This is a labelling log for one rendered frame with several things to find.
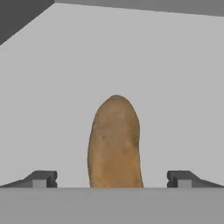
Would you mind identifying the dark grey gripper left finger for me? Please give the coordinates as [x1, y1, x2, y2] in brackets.
[0, 170, 59, 189]

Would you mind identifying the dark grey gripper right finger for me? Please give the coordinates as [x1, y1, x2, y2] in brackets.
[166, 170, 224, 189]

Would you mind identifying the brown sweet potato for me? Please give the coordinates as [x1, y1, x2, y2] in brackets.
[87, 94, 144, 189]

